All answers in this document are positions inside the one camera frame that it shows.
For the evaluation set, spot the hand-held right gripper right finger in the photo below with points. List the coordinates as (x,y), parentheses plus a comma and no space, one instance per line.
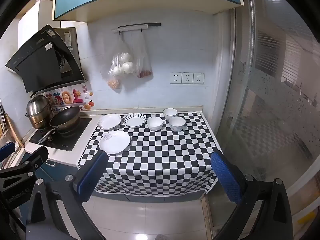
(225,177)

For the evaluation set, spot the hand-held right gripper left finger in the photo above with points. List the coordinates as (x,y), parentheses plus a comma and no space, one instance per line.
(92,173)

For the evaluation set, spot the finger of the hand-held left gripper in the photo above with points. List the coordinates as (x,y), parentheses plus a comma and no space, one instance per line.
(6,150)
(37,156)

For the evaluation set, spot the white plate with floral print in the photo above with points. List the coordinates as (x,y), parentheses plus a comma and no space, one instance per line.
(109,121)
(114,142)

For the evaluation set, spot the blue striped white plate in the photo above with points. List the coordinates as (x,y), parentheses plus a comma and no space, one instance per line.
(134,120)

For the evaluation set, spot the white bowl with flower print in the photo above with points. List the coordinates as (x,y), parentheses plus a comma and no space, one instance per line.
(177,124)

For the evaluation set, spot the plain white bowl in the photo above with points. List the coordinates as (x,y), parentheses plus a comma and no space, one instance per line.
(154,124)

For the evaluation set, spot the white bowl with dark rim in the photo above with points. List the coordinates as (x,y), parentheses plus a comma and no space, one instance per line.
(170,113)

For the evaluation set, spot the wooden cutting boards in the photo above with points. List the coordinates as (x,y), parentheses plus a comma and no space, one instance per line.
(10,132)

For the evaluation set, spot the black induction cooktop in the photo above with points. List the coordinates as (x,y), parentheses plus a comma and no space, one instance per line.
(72,137)

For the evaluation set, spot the stainless steel steamer pot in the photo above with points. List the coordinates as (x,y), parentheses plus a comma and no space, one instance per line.
(37,110)

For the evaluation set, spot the dark frying pan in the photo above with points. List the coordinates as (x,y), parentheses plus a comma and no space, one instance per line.
(65,118)

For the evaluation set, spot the black white checkered tablecloth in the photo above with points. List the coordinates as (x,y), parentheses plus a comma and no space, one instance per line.
(155,160)

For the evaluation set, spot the small bag of orange food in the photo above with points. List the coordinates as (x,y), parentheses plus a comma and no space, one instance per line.
(113,83)

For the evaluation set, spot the black range hood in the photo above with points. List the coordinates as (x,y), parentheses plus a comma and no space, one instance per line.
(37,62)

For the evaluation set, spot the frosted glass sliding door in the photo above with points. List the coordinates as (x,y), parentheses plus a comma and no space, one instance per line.
(270,92)

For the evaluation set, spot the plastic bag of white buns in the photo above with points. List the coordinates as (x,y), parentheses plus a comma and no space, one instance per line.
(123,62)

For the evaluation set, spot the plastic bag of red food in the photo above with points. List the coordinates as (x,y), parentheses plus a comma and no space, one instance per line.
(143,65)

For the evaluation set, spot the colourful wall stickers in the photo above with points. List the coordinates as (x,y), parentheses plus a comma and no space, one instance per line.
(66,97)

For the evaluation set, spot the white wall socket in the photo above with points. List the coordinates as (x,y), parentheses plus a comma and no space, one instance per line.
(198,78)
(187,78)
(176,78)

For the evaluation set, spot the wall hook rail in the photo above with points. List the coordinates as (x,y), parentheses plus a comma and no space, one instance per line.
(135,26)

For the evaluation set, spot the blue wall cabinet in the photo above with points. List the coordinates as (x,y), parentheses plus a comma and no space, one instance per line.
(150,0)

